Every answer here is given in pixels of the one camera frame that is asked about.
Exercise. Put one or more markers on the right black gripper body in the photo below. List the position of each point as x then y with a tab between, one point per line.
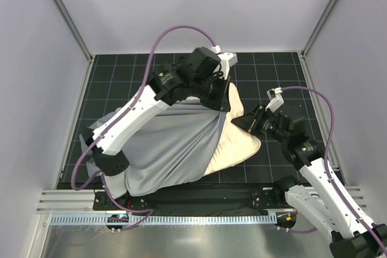
256	121

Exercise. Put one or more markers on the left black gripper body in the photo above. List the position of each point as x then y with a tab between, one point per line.
217	101

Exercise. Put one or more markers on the cream white pillow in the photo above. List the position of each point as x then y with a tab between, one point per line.
235	145

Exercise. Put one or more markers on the grey fabric pillowcase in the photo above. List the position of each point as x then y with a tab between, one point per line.
173	148

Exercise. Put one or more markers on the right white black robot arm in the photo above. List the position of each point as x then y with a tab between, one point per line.
350	231

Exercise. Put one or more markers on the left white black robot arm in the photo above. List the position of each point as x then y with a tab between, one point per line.
163	89

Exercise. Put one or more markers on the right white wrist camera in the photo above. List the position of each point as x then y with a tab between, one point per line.
275	99

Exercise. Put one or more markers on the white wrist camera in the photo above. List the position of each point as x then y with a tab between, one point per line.
275	99
227	60

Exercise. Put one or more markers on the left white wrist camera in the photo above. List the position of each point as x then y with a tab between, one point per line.
227	60

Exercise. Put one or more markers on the slotted grey cable duct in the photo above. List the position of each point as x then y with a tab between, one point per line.
110	219

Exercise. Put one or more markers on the left aluminium frame post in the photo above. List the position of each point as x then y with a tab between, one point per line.
73	29

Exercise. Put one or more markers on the aluminium frame post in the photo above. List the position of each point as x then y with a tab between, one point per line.
73	29
327	12

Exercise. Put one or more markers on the right aluminium frame post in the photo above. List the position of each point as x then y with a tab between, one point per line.
327	12

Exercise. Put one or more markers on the aluminium front rail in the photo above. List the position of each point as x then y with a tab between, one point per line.
65	201

